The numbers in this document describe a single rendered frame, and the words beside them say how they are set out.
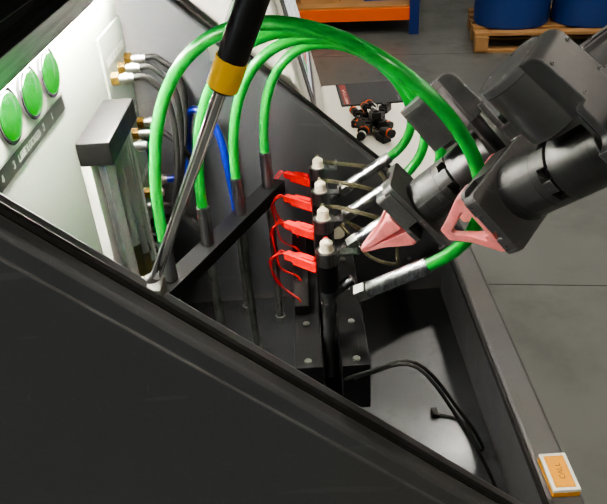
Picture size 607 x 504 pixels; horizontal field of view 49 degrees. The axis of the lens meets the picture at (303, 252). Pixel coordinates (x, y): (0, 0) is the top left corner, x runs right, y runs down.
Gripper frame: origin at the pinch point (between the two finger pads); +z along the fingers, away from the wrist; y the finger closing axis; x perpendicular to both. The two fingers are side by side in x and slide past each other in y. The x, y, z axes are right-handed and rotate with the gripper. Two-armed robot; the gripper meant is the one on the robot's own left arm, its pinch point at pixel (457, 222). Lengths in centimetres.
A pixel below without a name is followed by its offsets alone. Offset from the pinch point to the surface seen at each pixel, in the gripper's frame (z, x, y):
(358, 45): -6.3, -19.1, 0.4
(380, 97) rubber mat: 76, -13, -76
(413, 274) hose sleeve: 5.8, 1.5, 4.1
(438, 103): -7.8, -10.5, -0.7
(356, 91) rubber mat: 81, -19, -76
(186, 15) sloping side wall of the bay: 31, -42, -16
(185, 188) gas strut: -11.3, -18.9, 25.0
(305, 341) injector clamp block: 32.4, 3.3, 6.1
